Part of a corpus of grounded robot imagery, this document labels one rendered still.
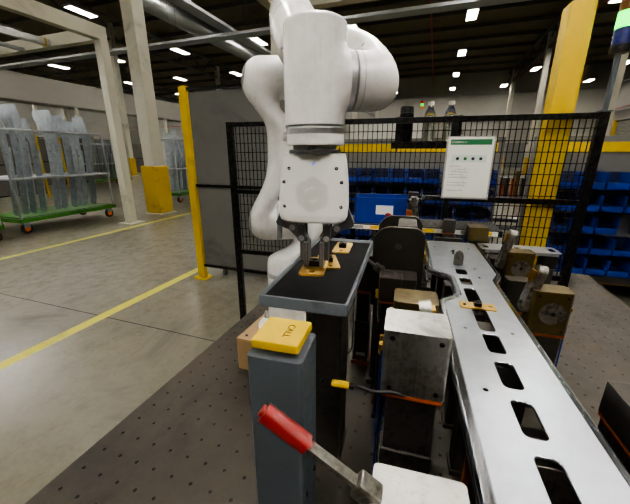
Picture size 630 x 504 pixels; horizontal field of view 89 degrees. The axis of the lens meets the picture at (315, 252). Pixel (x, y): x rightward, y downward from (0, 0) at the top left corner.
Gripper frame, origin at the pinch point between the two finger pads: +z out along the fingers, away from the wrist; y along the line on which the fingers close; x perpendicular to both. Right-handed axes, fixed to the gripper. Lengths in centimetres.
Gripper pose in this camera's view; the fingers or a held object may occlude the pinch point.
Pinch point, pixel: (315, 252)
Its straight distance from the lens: 51.2
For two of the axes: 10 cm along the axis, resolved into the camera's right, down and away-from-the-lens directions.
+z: 0.0, 9.6, 2.9
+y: 9.9, 0.4, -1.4
